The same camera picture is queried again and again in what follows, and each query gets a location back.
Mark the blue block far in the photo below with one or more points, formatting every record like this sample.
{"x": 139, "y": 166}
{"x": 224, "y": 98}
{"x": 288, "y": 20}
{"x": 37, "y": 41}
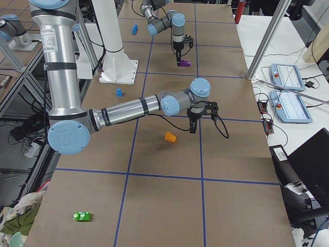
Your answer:
{"x": 134, "y": 29}

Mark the teach pendant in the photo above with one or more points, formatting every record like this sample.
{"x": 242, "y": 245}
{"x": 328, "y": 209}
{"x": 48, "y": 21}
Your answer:
{"x": 289, "y": 108}
{"x": 287, "y": 76}

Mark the black laptop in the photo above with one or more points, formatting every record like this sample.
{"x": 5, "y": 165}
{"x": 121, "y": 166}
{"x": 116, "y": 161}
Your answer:
{"x": 310, "y": 163}

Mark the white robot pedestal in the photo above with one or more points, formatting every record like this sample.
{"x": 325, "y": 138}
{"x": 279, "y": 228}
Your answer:
{"x": 117, "y": 67}

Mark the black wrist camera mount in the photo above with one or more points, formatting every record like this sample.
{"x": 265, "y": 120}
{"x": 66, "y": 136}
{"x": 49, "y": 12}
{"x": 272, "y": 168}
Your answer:
{"x": 189, "y": 41}
{"x": 210, "y": 109}

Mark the blue block near pedestal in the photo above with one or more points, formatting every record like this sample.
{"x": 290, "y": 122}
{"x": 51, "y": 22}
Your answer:
{"x": 119, "y": 92}

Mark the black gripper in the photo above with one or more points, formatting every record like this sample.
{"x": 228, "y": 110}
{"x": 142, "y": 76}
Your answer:
{"x": 177, "y": 46}
{"x": 193, "y": 116}

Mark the green double stud block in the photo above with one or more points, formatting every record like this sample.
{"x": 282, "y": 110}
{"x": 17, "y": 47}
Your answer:
{"x": 82, "y": 216}

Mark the pale green bowl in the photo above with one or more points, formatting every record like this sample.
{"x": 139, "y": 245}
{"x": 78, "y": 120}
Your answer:
{"x": 17, "y": 240}

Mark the upper orange relay board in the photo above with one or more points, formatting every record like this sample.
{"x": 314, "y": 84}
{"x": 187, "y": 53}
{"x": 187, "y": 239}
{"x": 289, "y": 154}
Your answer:
{"x": 262, "y": 106}

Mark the aluminium frame post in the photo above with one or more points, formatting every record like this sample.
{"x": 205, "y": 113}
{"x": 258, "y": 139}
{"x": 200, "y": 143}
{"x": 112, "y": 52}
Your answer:
{"x": 269, "y": 33}

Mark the orange trapezoid block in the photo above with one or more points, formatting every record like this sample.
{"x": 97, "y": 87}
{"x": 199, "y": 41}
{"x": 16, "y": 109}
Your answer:
{"x": 170, "y": 137}

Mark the orange relay board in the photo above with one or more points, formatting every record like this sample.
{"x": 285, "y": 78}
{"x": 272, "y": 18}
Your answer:
{"x": 262, "y": 106}
{"x": 268, "y": 127}

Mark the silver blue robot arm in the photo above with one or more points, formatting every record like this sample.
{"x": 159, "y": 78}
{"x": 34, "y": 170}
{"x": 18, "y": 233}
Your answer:
{"x": 172, "y": 20}
{"x": 70, "y": 123}

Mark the lower orange relay board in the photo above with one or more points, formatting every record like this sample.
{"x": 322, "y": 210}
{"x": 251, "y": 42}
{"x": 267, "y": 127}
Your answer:
{"x": 268, "y": 127}

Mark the purple trapezoid block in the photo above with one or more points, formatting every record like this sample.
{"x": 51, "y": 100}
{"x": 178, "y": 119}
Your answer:
{"x": 185, "y": 63}

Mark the lower teach pendant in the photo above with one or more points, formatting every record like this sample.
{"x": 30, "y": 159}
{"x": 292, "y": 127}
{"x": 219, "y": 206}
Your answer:
{"x": 289, "y": 108}

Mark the red cylinder bottle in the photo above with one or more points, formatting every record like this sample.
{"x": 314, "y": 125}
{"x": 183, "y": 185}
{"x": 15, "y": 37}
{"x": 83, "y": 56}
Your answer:
{"x": 239, "y": 11}

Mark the upper teach pendant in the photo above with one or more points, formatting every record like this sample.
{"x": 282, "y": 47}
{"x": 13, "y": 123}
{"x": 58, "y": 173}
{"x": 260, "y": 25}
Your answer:
{"x": 287, "y": 76}

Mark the crumpled cloth pile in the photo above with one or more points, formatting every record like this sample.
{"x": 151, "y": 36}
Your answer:
{"x": 22, "y": 217}

